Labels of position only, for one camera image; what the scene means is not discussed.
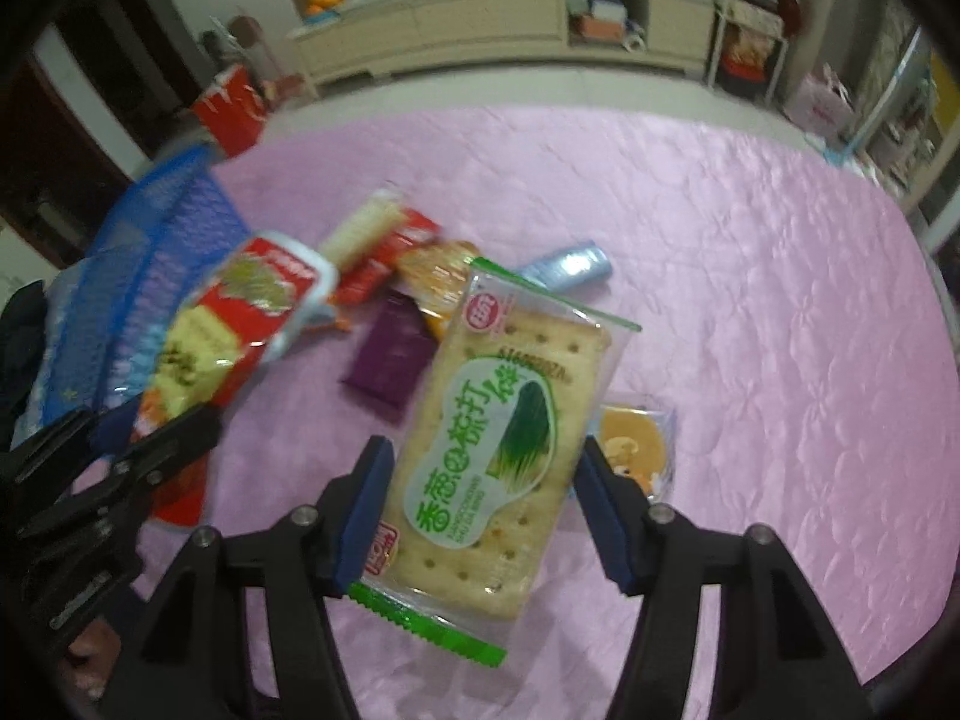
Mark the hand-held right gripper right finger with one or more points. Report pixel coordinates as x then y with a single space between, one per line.
609 521

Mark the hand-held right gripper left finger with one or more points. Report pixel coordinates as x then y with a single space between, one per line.
366 517

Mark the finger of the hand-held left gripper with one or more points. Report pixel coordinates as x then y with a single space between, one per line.
56 439
161 454

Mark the green scallion cracker packet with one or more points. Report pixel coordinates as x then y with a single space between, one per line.
487 450

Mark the red yellow cracker packet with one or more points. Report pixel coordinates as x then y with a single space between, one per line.
225 315

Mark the blue plastic basket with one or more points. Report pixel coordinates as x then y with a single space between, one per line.
150 240

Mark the round cookie packet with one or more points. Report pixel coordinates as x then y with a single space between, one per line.
637 446

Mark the purple snack packet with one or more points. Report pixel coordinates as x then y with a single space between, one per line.
394 352

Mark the pink quilted blanket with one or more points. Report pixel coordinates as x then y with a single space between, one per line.
750 315

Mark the orange snack packet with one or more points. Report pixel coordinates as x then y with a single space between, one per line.
439 277

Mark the red snack packet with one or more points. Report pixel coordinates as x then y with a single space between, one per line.
386 259

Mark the silver blue snack packet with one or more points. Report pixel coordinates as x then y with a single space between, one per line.
574 264

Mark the cream wafer packet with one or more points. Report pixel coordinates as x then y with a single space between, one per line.
364 229

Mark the red paper bag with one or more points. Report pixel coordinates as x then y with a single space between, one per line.
229 109

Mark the pink bag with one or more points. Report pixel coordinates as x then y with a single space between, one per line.
821 109

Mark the pile of oranges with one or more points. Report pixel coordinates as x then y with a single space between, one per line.
324 3

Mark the beige TV cabinet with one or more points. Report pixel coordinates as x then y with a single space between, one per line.
450 26

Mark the white metal rack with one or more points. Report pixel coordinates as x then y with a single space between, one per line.
750 30

